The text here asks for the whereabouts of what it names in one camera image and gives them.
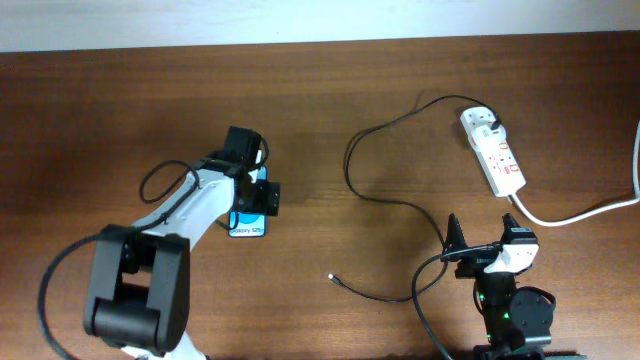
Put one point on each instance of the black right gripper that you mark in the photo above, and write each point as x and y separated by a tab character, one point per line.
475	259

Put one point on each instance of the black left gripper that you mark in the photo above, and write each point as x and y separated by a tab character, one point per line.
266	198

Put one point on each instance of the blue screen smartphone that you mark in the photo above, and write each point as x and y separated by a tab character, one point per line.
247	225

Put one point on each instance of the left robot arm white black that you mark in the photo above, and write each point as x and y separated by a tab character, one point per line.
139	289

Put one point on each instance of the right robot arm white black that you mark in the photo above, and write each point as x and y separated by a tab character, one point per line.
517	319

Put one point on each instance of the white charger plug adapter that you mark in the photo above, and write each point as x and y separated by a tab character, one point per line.
484	137

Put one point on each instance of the white power strip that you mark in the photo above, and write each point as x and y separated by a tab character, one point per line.
498	163

